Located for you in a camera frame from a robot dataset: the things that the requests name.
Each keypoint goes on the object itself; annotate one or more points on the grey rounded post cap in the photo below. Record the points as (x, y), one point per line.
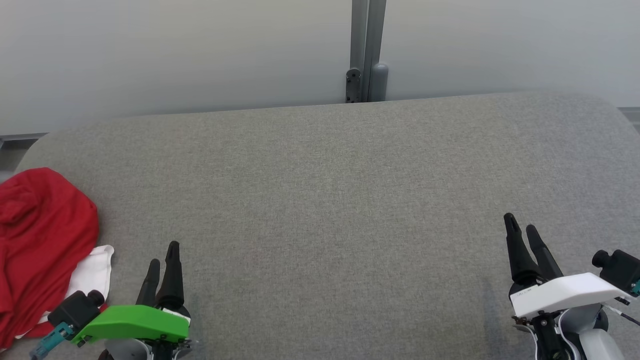
(380, 82)

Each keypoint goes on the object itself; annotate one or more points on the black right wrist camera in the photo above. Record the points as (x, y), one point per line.
(620, 270)

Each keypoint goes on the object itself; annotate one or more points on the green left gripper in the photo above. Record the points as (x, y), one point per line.
(130, 322)

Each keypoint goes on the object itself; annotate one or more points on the grey metal partition post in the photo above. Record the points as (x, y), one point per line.
(367, 35)

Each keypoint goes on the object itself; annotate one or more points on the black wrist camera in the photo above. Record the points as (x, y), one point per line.
(75, 310)
(620, 270)

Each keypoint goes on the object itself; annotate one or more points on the dark grey hinge bracket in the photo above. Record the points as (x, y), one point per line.
(353, 86)

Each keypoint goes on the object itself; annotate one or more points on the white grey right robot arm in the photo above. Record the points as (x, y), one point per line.
(585, 335)

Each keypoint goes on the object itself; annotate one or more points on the red shorts with number print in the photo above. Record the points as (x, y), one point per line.
(40, 240)

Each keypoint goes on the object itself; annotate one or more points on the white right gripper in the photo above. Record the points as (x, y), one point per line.
(565, 292)

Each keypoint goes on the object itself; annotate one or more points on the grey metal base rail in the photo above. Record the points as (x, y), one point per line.
(20, 136)

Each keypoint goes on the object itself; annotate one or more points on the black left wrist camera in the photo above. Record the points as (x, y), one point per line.
(75, 310)

